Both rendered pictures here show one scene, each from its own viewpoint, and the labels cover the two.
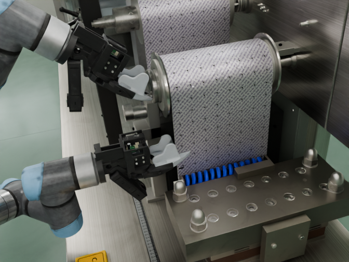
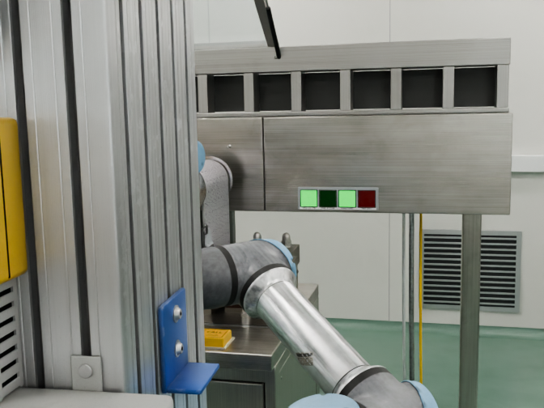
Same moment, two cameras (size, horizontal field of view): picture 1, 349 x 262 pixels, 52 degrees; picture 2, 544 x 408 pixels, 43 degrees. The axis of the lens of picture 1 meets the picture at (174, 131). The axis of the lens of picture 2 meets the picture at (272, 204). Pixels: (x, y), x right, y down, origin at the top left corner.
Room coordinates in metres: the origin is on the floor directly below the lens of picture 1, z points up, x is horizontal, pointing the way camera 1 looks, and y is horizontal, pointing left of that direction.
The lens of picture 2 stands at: (-0.35, 1.59, 1.47)
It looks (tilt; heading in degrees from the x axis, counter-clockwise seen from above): 8 degrees down; 297
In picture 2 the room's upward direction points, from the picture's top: 1 degrees counter-clockwise
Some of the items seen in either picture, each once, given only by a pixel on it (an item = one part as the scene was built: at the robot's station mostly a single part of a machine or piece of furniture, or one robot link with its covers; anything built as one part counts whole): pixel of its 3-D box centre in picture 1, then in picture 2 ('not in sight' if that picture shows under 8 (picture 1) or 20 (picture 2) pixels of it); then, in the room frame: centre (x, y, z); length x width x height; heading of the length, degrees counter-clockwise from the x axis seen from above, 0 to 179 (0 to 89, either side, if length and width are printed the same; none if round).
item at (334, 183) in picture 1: (336, 180); (286, 239); (0.58, -0.34, 1.05); 0.04 x 0.04 x 0.04
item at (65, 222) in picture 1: (57, 209); not in sight; (0.62, 0.29, 1.01); 0.11 x 0.08 x 0.11; 61
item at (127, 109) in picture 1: (128, 112); not in sight; (0.74, 0.11, 1.18); 0.04 x 0.02 x 0.04; 13
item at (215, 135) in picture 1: (223, 137); (217, 230); (0.70, -0.11, 1.11); 0.23 x 0.01 x 0.18; 103
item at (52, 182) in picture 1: (51, 179); not in sight; (0.61, 0.27, 1.11); 0.11 x 0.08 x 0.09; 103
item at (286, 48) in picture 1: (282, 47); not in sight; (0.80, -0.27, 1.28); 0.06 x 0.05 x 0.02; 103
